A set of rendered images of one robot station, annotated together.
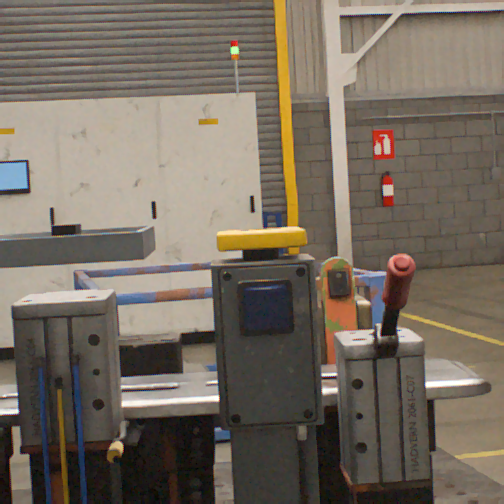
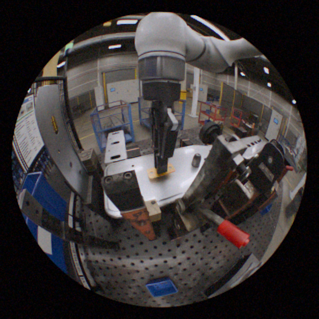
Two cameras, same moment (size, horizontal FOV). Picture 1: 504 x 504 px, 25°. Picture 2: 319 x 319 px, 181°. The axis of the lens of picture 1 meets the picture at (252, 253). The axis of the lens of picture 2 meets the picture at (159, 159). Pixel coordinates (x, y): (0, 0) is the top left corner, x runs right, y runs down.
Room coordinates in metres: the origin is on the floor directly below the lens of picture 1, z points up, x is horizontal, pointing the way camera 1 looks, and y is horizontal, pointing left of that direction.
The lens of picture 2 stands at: (0.89, 1.04, 1.25)
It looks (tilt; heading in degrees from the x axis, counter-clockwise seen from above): 41 degrees down; 342
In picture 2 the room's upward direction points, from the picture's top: straight up
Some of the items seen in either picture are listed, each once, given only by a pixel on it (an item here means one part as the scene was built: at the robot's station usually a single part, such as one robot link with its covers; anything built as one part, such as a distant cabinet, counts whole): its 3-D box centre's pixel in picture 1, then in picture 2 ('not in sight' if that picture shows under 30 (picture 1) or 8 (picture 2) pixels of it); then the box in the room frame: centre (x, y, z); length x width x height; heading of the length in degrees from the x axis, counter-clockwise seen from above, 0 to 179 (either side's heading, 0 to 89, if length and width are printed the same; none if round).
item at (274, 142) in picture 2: not in sight; (250, 187); (0.90, 0.59, 0.94); 0.18 x 0.13 x 0.49; 92
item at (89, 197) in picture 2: not in sight; (105, 207); (1.10, 1.22, 0.85); 0.12 x 0.03 x 0.30; 2
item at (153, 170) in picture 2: not in sight; (161, 169); (1.09, 0.97, 1.02); 0.08 x 0.04 x 0.01; 92
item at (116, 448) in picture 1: (120, 439); not in sight; (0.88, 0.11, 1.00); 0.12 x 0.01 x 0.01; 2
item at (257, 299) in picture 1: (266, 307); not in sight; (0.75, -0.01, 1.11); 0.03 x 0.01 x 0.03; 92
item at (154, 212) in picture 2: not in sight; (154, 226); (0.97, 1.03, 0.88); 0.04 x 0.04 x 0.36; 2
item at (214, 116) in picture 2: not in sight; (212, 117); (3.03, -1.33, 0.49); 0.81 x 0.47 x 0.97; 174
